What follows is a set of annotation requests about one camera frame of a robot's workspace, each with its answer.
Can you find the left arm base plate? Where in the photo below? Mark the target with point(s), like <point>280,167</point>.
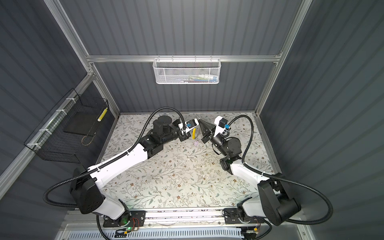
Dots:
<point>134,219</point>

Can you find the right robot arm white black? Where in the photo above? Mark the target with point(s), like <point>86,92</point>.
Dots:
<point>276,202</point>

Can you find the aluminium mounting rail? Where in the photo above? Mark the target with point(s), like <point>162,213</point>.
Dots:
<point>165,218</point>

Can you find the white slotted cable duct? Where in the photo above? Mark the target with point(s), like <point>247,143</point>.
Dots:
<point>176,234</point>

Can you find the black pad in basket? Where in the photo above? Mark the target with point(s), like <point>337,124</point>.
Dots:
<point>83,124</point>

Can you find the yellow marker in basket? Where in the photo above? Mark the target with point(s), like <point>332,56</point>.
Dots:
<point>102,115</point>

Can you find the aluminium frame crossbar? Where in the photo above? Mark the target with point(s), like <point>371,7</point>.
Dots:
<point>172,58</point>

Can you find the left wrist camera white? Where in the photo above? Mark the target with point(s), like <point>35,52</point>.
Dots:
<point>187,126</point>

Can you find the white wire mesh basket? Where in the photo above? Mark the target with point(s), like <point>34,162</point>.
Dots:
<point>170,73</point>

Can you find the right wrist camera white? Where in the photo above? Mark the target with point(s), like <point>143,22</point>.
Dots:
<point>222,126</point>

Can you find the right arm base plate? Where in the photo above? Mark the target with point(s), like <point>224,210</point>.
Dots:
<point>232,217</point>

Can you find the items inside white basket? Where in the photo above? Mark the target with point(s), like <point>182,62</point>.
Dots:
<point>200,79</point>

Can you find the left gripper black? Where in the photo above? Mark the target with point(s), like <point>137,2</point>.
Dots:
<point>185,137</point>

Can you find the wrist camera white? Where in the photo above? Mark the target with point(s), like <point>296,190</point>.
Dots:
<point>222,126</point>
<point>187,126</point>

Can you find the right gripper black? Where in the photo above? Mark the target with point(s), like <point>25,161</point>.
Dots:
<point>206,127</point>

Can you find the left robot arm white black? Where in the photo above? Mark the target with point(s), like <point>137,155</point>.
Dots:
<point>87,191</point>

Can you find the black wire basket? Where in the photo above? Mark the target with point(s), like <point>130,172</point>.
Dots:
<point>71,135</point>

